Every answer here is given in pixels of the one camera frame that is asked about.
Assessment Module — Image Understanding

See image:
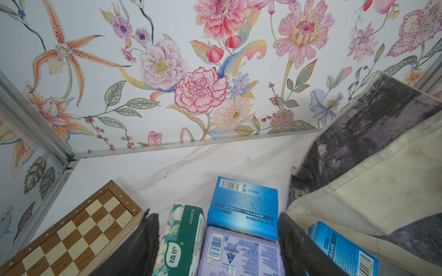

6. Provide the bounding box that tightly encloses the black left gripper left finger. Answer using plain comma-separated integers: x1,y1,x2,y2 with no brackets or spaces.
91,210,160,276

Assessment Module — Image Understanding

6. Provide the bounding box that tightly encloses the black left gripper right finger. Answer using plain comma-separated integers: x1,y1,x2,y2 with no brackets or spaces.
277,212,346,276

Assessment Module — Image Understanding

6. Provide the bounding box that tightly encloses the blue tissue pack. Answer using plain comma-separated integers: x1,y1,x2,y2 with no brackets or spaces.
307,221,379,276
207,177,279,242

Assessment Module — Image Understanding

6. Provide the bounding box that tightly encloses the beige canvas tote bag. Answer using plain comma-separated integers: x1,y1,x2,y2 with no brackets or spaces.
287,72,442,276

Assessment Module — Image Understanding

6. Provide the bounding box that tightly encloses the green tissue pack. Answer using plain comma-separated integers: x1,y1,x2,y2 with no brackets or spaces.
153,204,206,276

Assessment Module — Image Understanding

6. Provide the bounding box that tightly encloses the wooden chessboard box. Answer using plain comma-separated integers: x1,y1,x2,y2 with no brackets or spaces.
1,181,144,276

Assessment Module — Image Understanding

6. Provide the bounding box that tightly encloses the purple tissue pack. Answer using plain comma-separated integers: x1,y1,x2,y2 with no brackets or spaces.
197,227,285,276

